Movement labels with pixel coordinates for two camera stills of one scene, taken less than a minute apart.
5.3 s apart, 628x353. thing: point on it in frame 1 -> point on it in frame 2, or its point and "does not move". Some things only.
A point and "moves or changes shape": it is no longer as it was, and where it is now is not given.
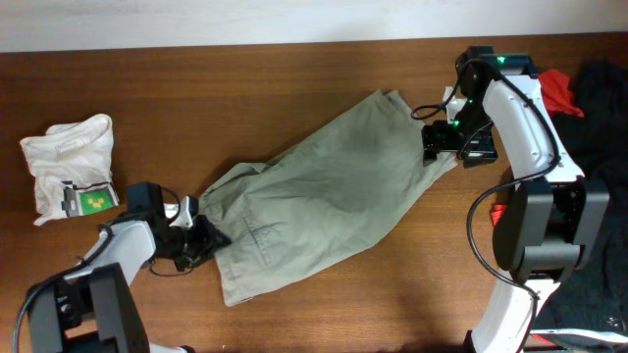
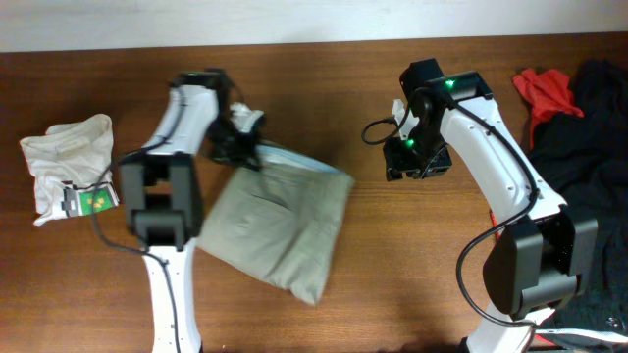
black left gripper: (197, 240) -> (235, 153)
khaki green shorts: (301, 211) moves or changes shape
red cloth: (557, 94) does not move
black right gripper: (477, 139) -> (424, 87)
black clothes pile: (596, 145) does not move
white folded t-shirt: (73, 168) does not move
